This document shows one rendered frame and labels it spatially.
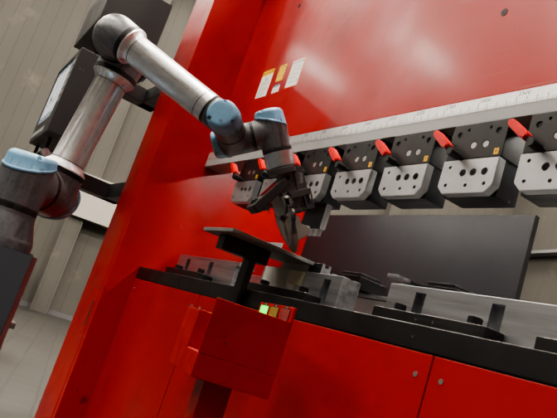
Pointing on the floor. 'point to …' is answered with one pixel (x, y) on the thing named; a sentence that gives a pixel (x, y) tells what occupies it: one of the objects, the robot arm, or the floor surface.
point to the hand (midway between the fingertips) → (291, 248)
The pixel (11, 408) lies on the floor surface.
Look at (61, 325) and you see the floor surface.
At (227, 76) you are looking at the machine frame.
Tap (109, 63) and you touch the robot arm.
